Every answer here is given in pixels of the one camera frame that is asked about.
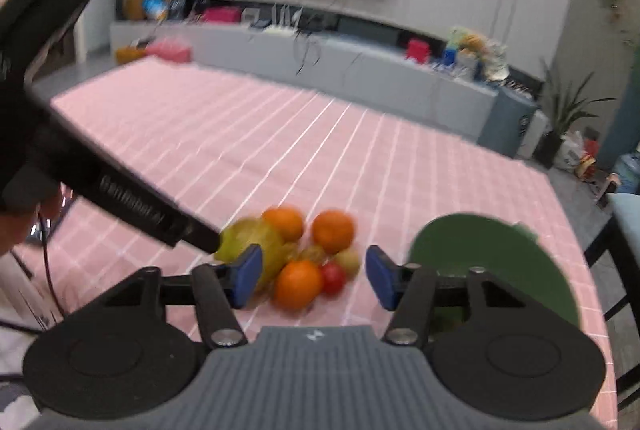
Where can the brown longan fruit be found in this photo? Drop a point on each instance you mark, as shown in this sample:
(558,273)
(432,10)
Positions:
(313,253)
(349,261)

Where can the orange front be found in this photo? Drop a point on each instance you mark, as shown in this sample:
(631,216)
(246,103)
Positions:
(297,285)

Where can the red box on cabinet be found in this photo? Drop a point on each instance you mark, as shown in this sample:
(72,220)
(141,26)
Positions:
(418,51)

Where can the green colander bowl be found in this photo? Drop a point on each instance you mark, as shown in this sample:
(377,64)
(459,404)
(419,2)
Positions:
(455,243)

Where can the grey trash bin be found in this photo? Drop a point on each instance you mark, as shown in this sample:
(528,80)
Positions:
(507,122)

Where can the pink checkered tablecloth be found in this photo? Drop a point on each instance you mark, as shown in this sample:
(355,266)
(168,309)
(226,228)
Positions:
(228,146)

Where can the red cherry tomato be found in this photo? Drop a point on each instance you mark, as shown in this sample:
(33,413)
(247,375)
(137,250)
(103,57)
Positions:
(333,278)

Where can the potted long leaf plant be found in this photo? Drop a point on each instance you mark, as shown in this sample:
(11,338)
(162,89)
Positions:
(564,105)

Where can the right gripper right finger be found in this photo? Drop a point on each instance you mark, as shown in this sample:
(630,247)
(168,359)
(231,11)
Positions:
(408,291)

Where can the grey tv cabinet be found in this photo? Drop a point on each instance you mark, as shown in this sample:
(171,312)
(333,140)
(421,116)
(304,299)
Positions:
(374,76)

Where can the orange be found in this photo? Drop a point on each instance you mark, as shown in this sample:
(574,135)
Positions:
(288,221)
(297,285)
(333,230)

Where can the light blue seat cushion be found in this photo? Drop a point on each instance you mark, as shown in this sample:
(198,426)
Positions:
(626,211)

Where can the blue water jug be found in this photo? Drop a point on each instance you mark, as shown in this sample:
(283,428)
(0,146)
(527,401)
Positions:
(627,170)

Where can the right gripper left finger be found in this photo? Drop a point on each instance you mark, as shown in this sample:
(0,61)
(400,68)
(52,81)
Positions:
(219,290)

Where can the white plastic bag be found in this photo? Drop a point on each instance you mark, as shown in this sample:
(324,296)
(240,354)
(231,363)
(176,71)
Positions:
(570,152)

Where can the pink tissue box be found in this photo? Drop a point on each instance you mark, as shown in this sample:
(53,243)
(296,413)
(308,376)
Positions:
(170,49)

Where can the person's hand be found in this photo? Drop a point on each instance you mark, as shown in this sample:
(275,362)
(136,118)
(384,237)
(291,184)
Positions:
(15,227)

